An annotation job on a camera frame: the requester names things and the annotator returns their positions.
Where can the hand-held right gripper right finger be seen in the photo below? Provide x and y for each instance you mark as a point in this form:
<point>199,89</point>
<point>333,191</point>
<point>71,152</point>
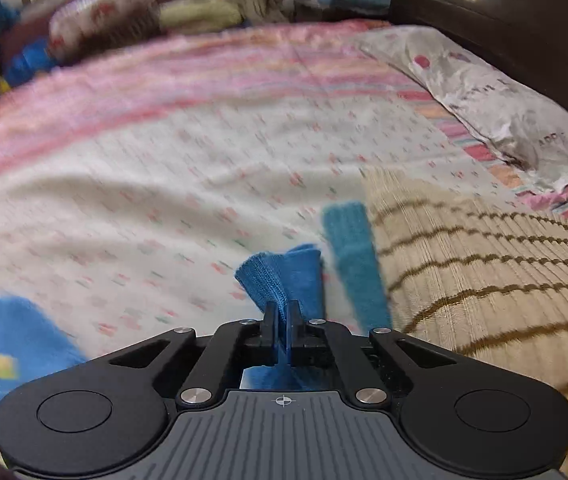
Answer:
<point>291,327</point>

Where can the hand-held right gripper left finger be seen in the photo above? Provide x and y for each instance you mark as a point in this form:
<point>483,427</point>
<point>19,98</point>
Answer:
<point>273,327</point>

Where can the cherry print bed sheet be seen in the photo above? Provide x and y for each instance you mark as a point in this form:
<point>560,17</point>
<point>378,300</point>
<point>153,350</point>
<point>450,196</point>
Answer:
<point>174,160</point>

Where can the beige striped mat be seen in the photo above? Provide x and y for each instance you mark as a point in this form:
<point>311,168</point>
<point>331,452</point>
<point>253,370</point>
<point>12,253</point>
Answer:
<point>489,270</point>

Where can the white dotted pillow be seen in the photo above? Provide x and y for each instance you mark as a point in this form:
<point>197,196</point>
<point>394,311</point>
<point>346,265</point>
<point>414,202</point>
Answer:
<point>484,95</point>

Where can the olive green pillow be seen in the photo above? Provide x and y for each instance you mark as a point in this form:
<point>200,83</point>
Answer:
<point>199,12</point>

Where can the cluttered dark side table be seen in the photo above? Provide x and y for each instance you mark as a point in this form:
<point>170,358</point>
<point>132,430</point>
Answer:
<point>334,2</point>

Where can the floral red pillow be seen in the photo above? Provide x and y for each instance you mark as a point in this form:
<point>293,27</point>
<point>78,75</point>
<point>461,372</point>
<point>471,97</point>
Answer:
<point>104,15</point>

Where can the bright blue cloth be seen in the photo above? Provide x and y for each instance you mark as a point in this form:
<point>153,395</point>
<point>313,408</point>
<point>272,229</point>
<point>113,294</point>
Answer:
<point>24,60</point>

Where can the dark wooden headboard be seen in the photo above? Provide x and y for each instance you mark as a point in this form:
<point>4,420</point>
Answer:
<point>504,5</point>

